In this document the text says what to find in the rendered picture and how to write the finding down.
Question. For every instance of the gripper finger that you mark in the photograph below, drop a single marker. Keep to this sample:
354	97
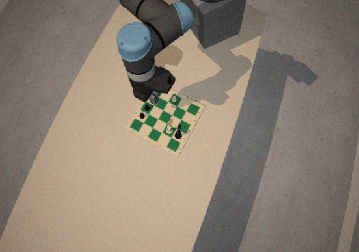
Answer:
152	99
156	95

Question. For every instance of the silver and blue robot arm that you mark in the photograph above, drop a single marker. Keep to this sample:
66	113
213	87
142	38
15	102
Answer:
138	44

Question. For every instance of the green and cream chessboard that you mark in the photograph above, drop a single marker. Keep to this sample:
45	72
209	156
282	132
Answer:
181	115

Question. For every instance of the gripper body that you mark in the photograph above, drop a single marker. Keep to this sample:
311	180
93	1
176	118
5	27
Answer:
154	80

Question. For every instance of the white chess king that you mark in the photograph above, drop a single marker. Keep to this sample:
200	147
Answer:
169	129

